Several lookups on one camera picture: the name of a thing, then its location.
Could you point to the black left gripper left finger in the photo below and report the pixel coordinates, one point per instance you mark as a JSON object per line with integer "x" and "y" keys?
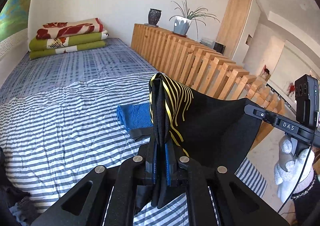
{"x": 151, "y": 162}

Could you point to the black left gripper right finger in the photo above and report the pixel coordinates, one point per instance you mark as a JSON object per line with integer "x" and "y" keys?
{"x": 171, "y": 165}

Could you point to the black shorts with yellow stripes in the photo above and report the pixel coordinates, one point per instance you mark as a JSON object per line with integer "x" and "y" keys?
{"x": 213, "y": 132}

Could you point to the white gloved hand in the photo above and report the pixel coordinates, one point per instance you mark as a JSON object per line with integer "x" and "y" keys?
{"x": 292, "y": 175}

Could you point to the folded blue shirt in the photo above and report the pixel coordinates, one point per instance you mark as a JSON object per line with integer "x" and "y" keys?
{"x": 136, "y": 119}

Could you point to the wooden slat bed divider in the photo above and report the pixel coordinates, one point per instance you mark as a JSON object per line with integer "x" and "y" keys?
{"x": 201, "y": 68}

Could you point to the striped blue white duvet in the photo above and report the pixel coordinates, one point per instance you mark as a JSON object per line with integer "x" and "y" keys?
{"x": 51, "y": 140}

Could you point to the blue patterned bed sheet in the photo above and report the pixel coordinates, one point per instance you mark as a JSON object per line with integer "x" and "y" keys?
{"x": 45, "y": 74}

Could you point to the tall wooden cabinet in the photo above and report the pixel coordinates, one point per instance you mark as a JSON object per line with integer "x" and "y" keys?
{"x": 237, "y": 28}

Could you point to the potted spider plant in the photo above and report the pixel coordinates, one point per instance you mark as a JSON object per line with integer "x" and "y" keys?
{"x": 187, "y": 16}

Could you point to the grey dark clothes pile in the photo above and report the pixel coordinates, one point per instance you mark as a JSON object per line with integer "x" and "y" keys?
{"x": 16, "y": 205}

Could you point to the dark speckled vase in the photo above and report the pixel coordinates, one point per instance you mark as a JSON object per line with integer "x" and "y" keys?
{"x": 154, "y": 17}

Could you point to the green folded blanket stack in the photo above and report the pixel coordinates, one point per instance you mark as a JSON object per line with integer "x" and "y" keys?
{"x": 48, "y": 47}

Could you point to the red floral folded blanket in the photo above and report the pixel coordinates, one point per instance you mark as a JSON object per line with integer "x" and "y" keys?
{"x": 66, "y": 29}

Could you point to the black mounted camera box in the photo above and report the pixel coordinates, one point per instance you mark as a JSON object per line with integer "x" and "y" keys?
{"x": 307, "y": 101}

